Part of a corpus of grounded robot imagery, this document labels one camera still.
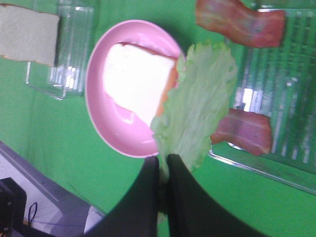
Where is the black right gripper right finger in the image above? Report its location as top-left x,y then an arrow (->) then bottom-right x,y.
167,154 -> 265,237

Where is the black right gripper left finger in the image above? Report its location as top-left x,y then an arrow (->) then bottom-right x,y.
84,157 -> 159,237

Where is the bacon strip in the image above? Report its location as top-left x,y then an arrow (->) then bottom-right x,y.
196,0 -> 285,48
210,109 -> 273,156

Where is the bread slice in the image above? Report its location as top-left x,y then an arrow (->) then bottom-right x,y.
0,3 -> 60,67
103,43 -> 177,125

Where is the green lettuce leaf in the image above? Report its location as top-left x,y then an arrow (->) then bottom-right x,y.
151,41 -> 237,183

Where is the pink round plate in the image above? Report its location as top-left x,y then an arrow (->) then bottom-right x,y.
84,20 -> 183,158

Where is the black box on floor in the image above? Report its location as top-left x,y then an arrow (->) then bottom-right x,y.
0,178 -> 27,237

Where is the clear plastic bread tray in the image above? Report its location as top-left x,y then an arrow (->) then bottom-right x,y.
25,0 -> 98,100

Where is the clear plastic toppings tray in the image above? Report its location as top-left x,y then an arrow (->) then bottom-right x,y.
209,0 -> 316,194

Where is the black cable on floor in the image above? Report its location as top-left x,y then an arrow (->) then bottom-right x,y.
27,201 -> 39,227

